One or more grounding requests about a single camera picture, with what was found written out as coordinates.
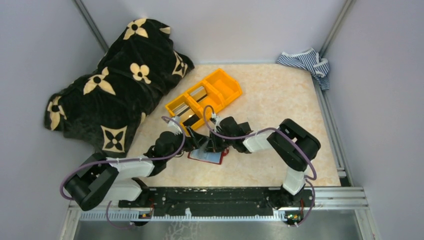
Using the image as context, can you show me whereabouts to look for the cards in middle bin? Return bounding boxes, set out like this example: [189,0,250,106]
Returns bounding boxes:
[189,86,208,103]

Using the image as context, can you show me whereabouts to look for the yellow plastic bin right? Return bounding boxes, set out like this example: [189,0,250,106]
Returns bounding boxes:
[204,68,243,106]

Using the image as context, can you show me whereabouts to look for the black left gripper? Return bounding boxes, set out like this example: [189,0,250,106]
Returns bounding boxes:
[164,125,210,162]

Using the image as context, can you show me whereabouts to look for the yellow plastic bin left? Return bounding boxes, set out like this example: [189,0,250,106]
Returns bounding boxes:
[165,94,207,130]

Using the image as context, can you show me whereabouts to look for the cards in bin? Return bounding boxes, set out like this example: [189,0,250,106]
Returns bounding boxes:
[172,102,200,127]
[189,86,208,103]

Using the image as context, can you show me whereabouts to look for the cards in left bin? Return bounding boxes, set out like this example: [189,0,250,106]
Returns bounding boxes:
[172,102,200,127]

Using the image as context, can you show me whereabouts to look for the aluminium frame rail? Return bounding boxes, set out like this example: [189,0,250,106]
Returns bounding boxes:
[70,187,369,222]

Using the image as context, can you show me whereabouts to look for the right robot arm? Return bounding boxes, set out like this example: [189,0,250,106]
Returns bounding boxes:
[206,113,321,206]

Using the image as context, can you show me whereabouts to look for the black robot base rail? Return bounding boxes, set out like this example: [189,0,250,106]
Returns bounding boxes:
[118,187,313,217]

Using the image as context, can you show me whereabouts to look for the yellow plastic bin middle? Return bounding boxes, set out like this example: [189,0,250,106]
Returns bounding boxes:
[186,82,225,113]

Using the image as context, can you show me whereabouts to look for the black card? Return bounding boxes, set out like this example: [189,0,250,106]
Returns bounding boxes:
[238,122,252,134]

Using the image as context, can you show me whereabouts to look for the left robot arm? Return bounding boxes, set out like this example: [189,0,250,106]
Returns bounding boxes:
[60,117,209,211]

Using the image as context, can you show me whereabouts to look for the red leather card holder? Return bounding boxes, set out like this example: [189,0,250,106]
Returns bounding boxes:
[187,148,230,165]

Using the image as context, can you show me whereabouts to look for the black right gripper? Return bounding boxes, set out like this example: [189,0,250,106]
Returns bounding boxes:
[205,128,235,153]

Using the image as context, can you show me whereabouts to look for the yellow plastic bin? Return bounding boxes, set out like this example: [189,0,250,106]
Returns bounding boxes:
[186,82,225,113]
[204,68,243,106]
[165,94,207,130]

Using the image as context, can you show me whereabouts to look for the blue white striped cloth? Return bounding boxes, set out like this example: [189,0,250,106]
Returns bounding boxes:
[276,48,330,91]

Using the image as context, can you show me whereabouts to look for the black floral blanket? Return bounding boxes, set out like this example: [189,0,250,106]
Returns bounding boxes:
[43,18,195,158]

